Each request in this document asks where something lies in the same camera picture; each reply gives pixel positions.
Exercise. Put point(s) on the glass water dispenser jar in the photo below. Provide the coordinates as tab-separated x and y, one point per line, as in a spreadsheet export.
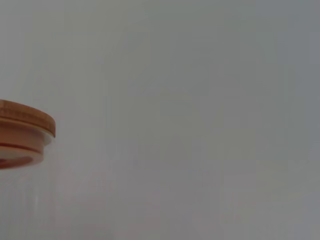
25	200

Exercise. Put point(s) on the wooden jar lid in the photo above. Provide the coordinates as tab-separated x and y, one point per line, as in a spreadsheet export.
22	125

